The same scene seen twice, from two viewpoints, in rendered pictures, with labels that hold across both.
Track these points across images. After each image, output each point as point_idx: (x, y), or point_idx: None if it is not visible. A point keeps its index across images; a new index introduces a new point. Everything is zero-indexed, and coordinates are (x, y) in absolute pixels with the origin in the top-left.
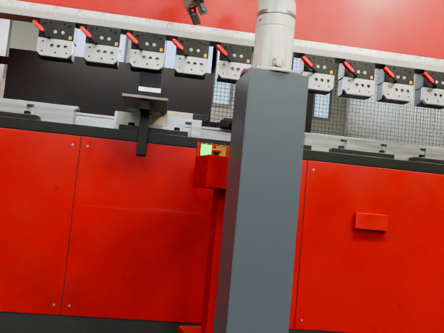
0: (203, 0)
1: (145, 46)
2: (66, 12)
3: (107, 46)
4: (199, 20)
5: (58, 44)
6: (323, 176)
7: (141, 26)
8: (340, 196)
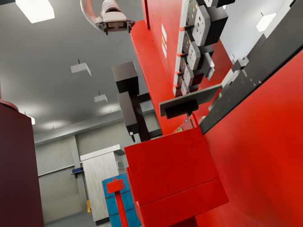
0: (102, 24)
1: (187, 50)
2: (176, 68)
3: (185, 70)
4: (127, 25)
5: (182, 87)
6: None
7: (181, 39)
8: None
